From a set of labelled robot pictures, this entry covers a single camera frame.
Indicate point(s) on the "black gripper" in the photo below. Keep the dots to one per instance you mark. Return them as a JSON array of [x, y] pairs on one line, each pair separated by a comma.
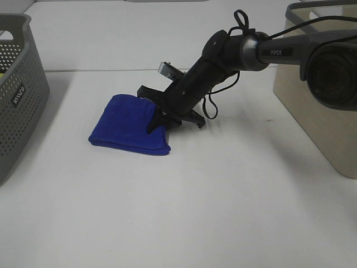
[[176, 103]]

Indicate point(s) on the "blue towel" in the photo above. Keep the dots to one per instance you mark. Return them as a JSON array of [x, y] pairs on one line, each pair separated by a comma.
[[123, 125]]

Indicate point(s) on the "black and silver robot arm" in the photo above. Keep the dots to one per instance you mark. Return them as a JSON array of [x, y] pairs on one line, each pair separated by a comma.
[[327, 62]]

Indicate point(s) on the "grey perforated plastic basket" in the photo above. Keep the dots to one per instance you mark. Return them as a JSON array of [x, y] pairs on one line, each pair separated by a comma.
[[24, 89]]

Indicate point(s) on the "beige laundry basket grey rim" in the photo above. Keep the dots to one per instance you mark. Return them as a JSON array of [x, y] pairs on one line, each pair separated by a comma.
[[332, 131]]

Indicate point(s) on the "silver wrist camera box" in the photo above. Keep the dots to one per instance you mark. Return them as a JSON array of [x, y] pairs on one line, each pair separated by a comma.
[[170, 72]]

